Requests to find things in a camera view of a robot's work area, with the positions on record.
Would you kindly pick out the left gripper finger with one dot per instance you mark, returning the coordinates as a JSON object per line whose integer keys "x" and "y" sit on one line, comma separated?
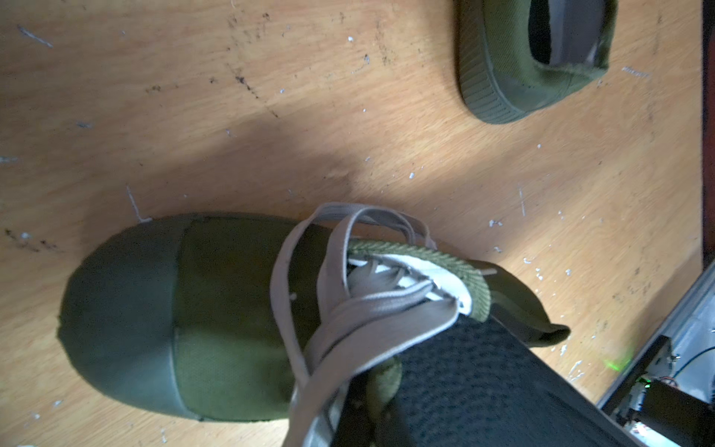
{"x": 355, "y": 426}

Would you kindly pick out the green shoe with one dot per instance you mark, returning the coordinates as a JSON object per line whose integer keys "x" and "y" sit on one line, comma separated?
{"x": 517, "y": 57}
{"x": 249, "y": 318}

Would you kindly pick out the front aluminium frame rail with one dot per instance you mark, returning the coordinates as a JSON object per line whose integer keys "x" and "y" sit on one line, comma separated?
{"x": 690, "y": 326}

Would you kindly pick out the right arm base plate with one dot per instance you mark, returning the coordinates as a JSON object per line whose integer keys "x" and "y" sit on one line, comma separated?
{"x": 651, "y": 403}

